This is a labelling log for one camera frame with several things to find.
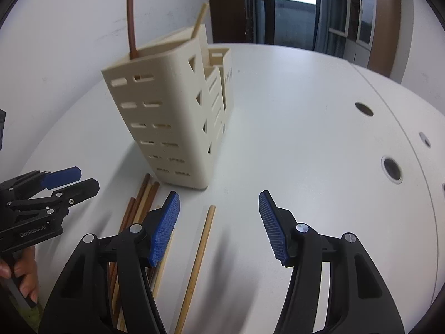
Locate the blue-grey curtain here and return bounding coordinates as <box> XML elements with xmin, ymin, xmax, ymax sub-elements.
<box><xmin>314</xmin><ymin>0</ymin><xmax>348</xmax><ymax>58</ymax></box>

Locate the dark brown chopstick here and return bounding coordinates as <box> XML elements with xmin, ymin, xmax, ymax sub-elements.
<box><xmin>119</xmin><ymin>197</ymin><xmax>136</xmax><ymax>234</ymax></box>
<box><xmin>127</xmin><ymin>0</ymin><xmax>140</xmax><ymax>60</ymax></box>
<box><xmin>118</xmin><ymin>173</ymin><xmax>152</xmax><ymax>235</ymax></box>

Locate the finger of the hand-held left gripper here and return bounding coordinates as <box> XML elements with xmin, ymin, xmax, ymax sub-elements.
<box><xmin>0</xmin><ymin>166</ymin><xmax>82</xmax><ymax>199</ymax></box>
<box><xmin>7</xmin><ymin>178</ymin><xmax>100</xmax><ymax>217</ymax></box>

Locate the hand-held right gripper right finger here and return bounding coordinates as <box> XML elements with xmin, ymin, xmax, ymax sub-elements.
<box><xmin>258</xmin><ymin>190</ymin><xmax>406</xmax><ymax>334</ymax></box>

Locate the light brown chopstick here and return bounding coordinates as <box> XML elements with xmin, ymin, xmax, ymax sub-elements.
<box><xmin>137</xmin><ymin>181</ymin><xmax>160</xmax><ymax>224</ymax></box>

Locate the person's left hand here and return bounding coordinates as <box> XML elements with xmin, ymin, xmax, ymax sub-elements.
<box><xmin>0</xmin><ymin>245</ymin><xmax>39</xmax><ymax>304</ymax></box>

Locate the white window sash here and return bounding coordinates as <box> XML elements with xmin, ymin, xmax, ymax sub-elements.
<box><xmin>328</xmin><ymin>0</ymin><xmax>352</xmax><ymax>39</ymax></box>

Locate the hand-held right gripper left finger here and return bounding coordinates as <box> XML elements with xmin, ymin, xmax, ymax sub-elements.
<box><xmin>38</xmin><ymin>191</ymin><xmax>181</xmax><ymax>334</ymax></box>

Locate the dark framed window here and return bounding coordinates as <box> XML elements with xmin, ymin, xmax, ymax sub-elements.
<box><xmin>243</xmin><ymin>0</ymin><xmax>318</xmax><ymax>48</ymax></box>

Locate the beige slotted utensil holder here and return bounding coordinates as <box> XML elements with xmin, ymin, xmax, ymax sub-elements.
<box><xmin>101</xmin><ymin>26</ymin><xmax>233</xmax><ymax>191</ymax></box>

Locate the light bamboo chopstick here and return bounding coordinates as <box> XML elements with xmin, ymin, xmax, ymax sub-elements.
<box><xmin>152</xmin><ymin>237</ymin><xmax>173</xmax><ymax>300</ymax></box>
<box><xmin>191</xmin><ymin>3</ymin><xmax>210</xmax><ymax>39</ymax></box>
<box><xmin>174</xmin><ymin>205</ymin><xmax>216</xmax><ymax>334</ymax></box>

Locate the dark brown wooden door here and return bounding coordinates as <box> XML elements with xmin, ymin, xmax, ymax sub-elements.
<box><xmin>207</xmin><ymin>0</ymin><xmax>249</xmax><ymax>45</ymax></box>

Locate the wooden glass-door cabinet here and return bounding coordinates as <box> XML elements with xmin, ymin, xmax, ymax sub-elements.
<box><xmin>354</xmin><ymin>0</ymin><xmax>402</xmax><ymax>78</ymax></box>

